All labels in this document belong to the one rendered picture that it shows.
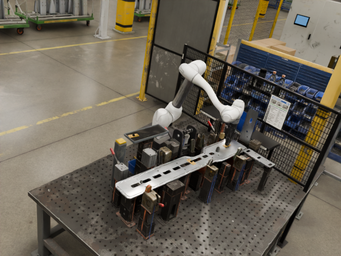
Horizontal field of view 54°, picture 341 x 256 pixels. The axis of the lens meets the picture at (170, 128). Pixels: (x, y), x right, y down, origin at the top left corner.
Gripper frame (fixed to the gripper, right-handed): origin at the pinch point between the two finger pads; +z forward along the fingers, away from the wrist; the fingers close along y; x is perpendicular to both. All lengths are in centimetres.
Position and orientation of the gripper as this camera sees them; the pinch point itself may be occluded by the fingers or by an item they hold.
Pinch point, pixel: (227, 141)
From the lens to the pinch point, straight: 307.2
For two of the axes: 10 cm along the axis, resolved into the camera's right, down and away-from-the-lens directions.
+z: -1.7, 8.6, 4.8
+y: 6.7, 4.6, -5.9
